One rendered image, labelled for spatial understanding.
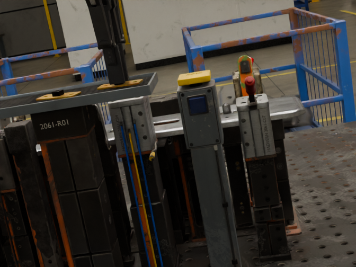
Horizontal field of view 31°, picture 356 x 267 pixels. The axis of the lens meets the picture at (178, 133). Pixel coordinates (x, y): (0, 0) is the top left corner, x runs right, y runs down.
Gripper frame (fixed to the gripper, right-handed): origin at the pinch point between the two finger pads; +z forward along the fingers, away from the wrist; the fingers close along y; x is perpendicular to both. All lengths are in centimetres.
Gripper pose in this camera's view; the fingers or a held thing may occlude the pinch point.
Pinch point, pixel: (115, 64)
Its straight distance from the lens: 123.3
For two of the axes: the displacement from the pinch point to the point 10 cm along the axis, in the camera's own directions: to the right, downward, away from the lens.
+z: 1.7, 9.5, 2.5
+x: -9.7, 1.1, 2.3
